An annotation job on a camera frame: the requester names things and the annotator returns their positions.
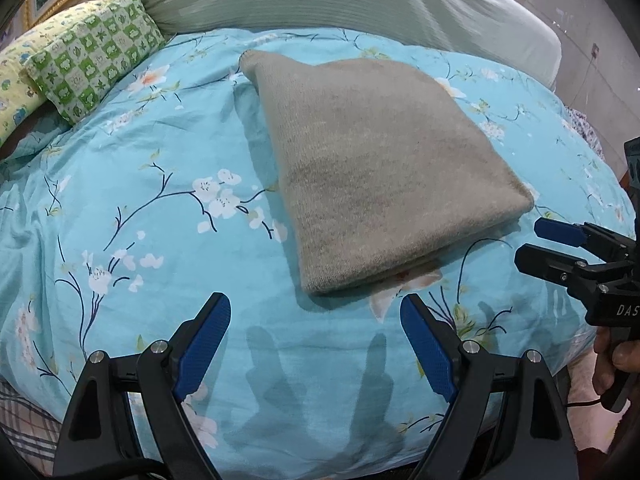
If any beige knit sweater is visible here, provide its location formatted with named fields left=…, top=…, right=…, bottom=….
left=240, top=50, right=534, bottom=295

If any yellow floral pillow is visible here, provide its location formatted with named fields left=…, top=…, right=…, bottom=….
left=1, top=0, right=110, bottom=143

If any right hand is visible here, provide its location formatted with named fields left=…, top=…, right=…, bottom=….
left=592, top=327, right=640, bottom=394

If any light blue floral duvet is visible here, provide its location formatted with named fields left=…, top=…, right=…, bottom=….
left=1, top=28, right=634, bottom=479

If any pink garment with green patch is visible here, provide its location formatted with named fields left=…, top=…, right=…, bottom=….
left=567, top=350, right=629, bottom=453

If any green white patterned pillow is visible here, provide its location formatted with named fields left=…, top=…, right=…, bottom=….
left=25, top=0, right=164, bottom=125

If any plaid bed sheet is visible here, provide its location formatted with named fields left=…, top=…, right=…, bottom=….
left=0, top=379, right=61, bottom=476

